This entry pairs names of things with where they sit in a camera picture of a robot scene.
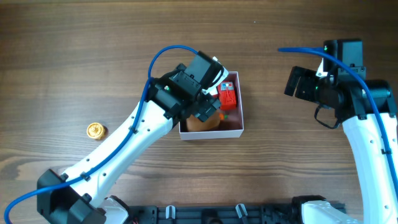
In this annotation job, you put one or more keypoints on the red toy robot car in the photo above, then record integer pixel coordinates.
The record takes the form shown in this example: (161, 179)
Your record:
(227, 96)

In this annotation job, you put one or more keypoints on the gold spinning top toy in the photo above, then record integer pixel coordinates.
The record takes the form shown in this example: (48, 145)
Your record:
(95, 131)

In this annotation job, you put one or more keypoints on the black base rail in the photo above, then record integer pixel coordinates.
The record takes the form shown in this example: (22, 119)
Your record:
(278, 213)

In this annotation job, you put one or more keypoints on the brown plush toy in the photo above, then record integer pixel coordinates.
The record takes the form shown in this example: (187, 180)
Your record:
(213, 123)

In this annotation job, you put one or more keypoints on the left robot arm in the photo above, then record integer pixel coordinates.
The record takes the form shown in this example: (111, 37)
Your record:
(80, 193)

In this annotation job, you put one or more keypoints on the white box pink interior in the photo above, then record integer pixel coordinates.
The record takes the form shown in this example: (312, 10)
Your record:
(232, 127)

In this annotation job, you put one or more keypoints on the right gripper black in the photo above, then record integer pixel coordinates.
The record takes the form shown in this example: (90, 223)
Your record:
(301, 86)

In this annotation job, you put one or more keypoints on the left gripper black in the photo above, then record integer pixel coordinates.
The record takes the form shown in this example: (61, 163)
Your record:
(203, 105)

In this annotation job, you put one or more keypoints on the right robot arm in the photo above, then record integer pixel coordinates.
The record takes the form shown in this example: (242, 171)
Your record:
(367, 112)

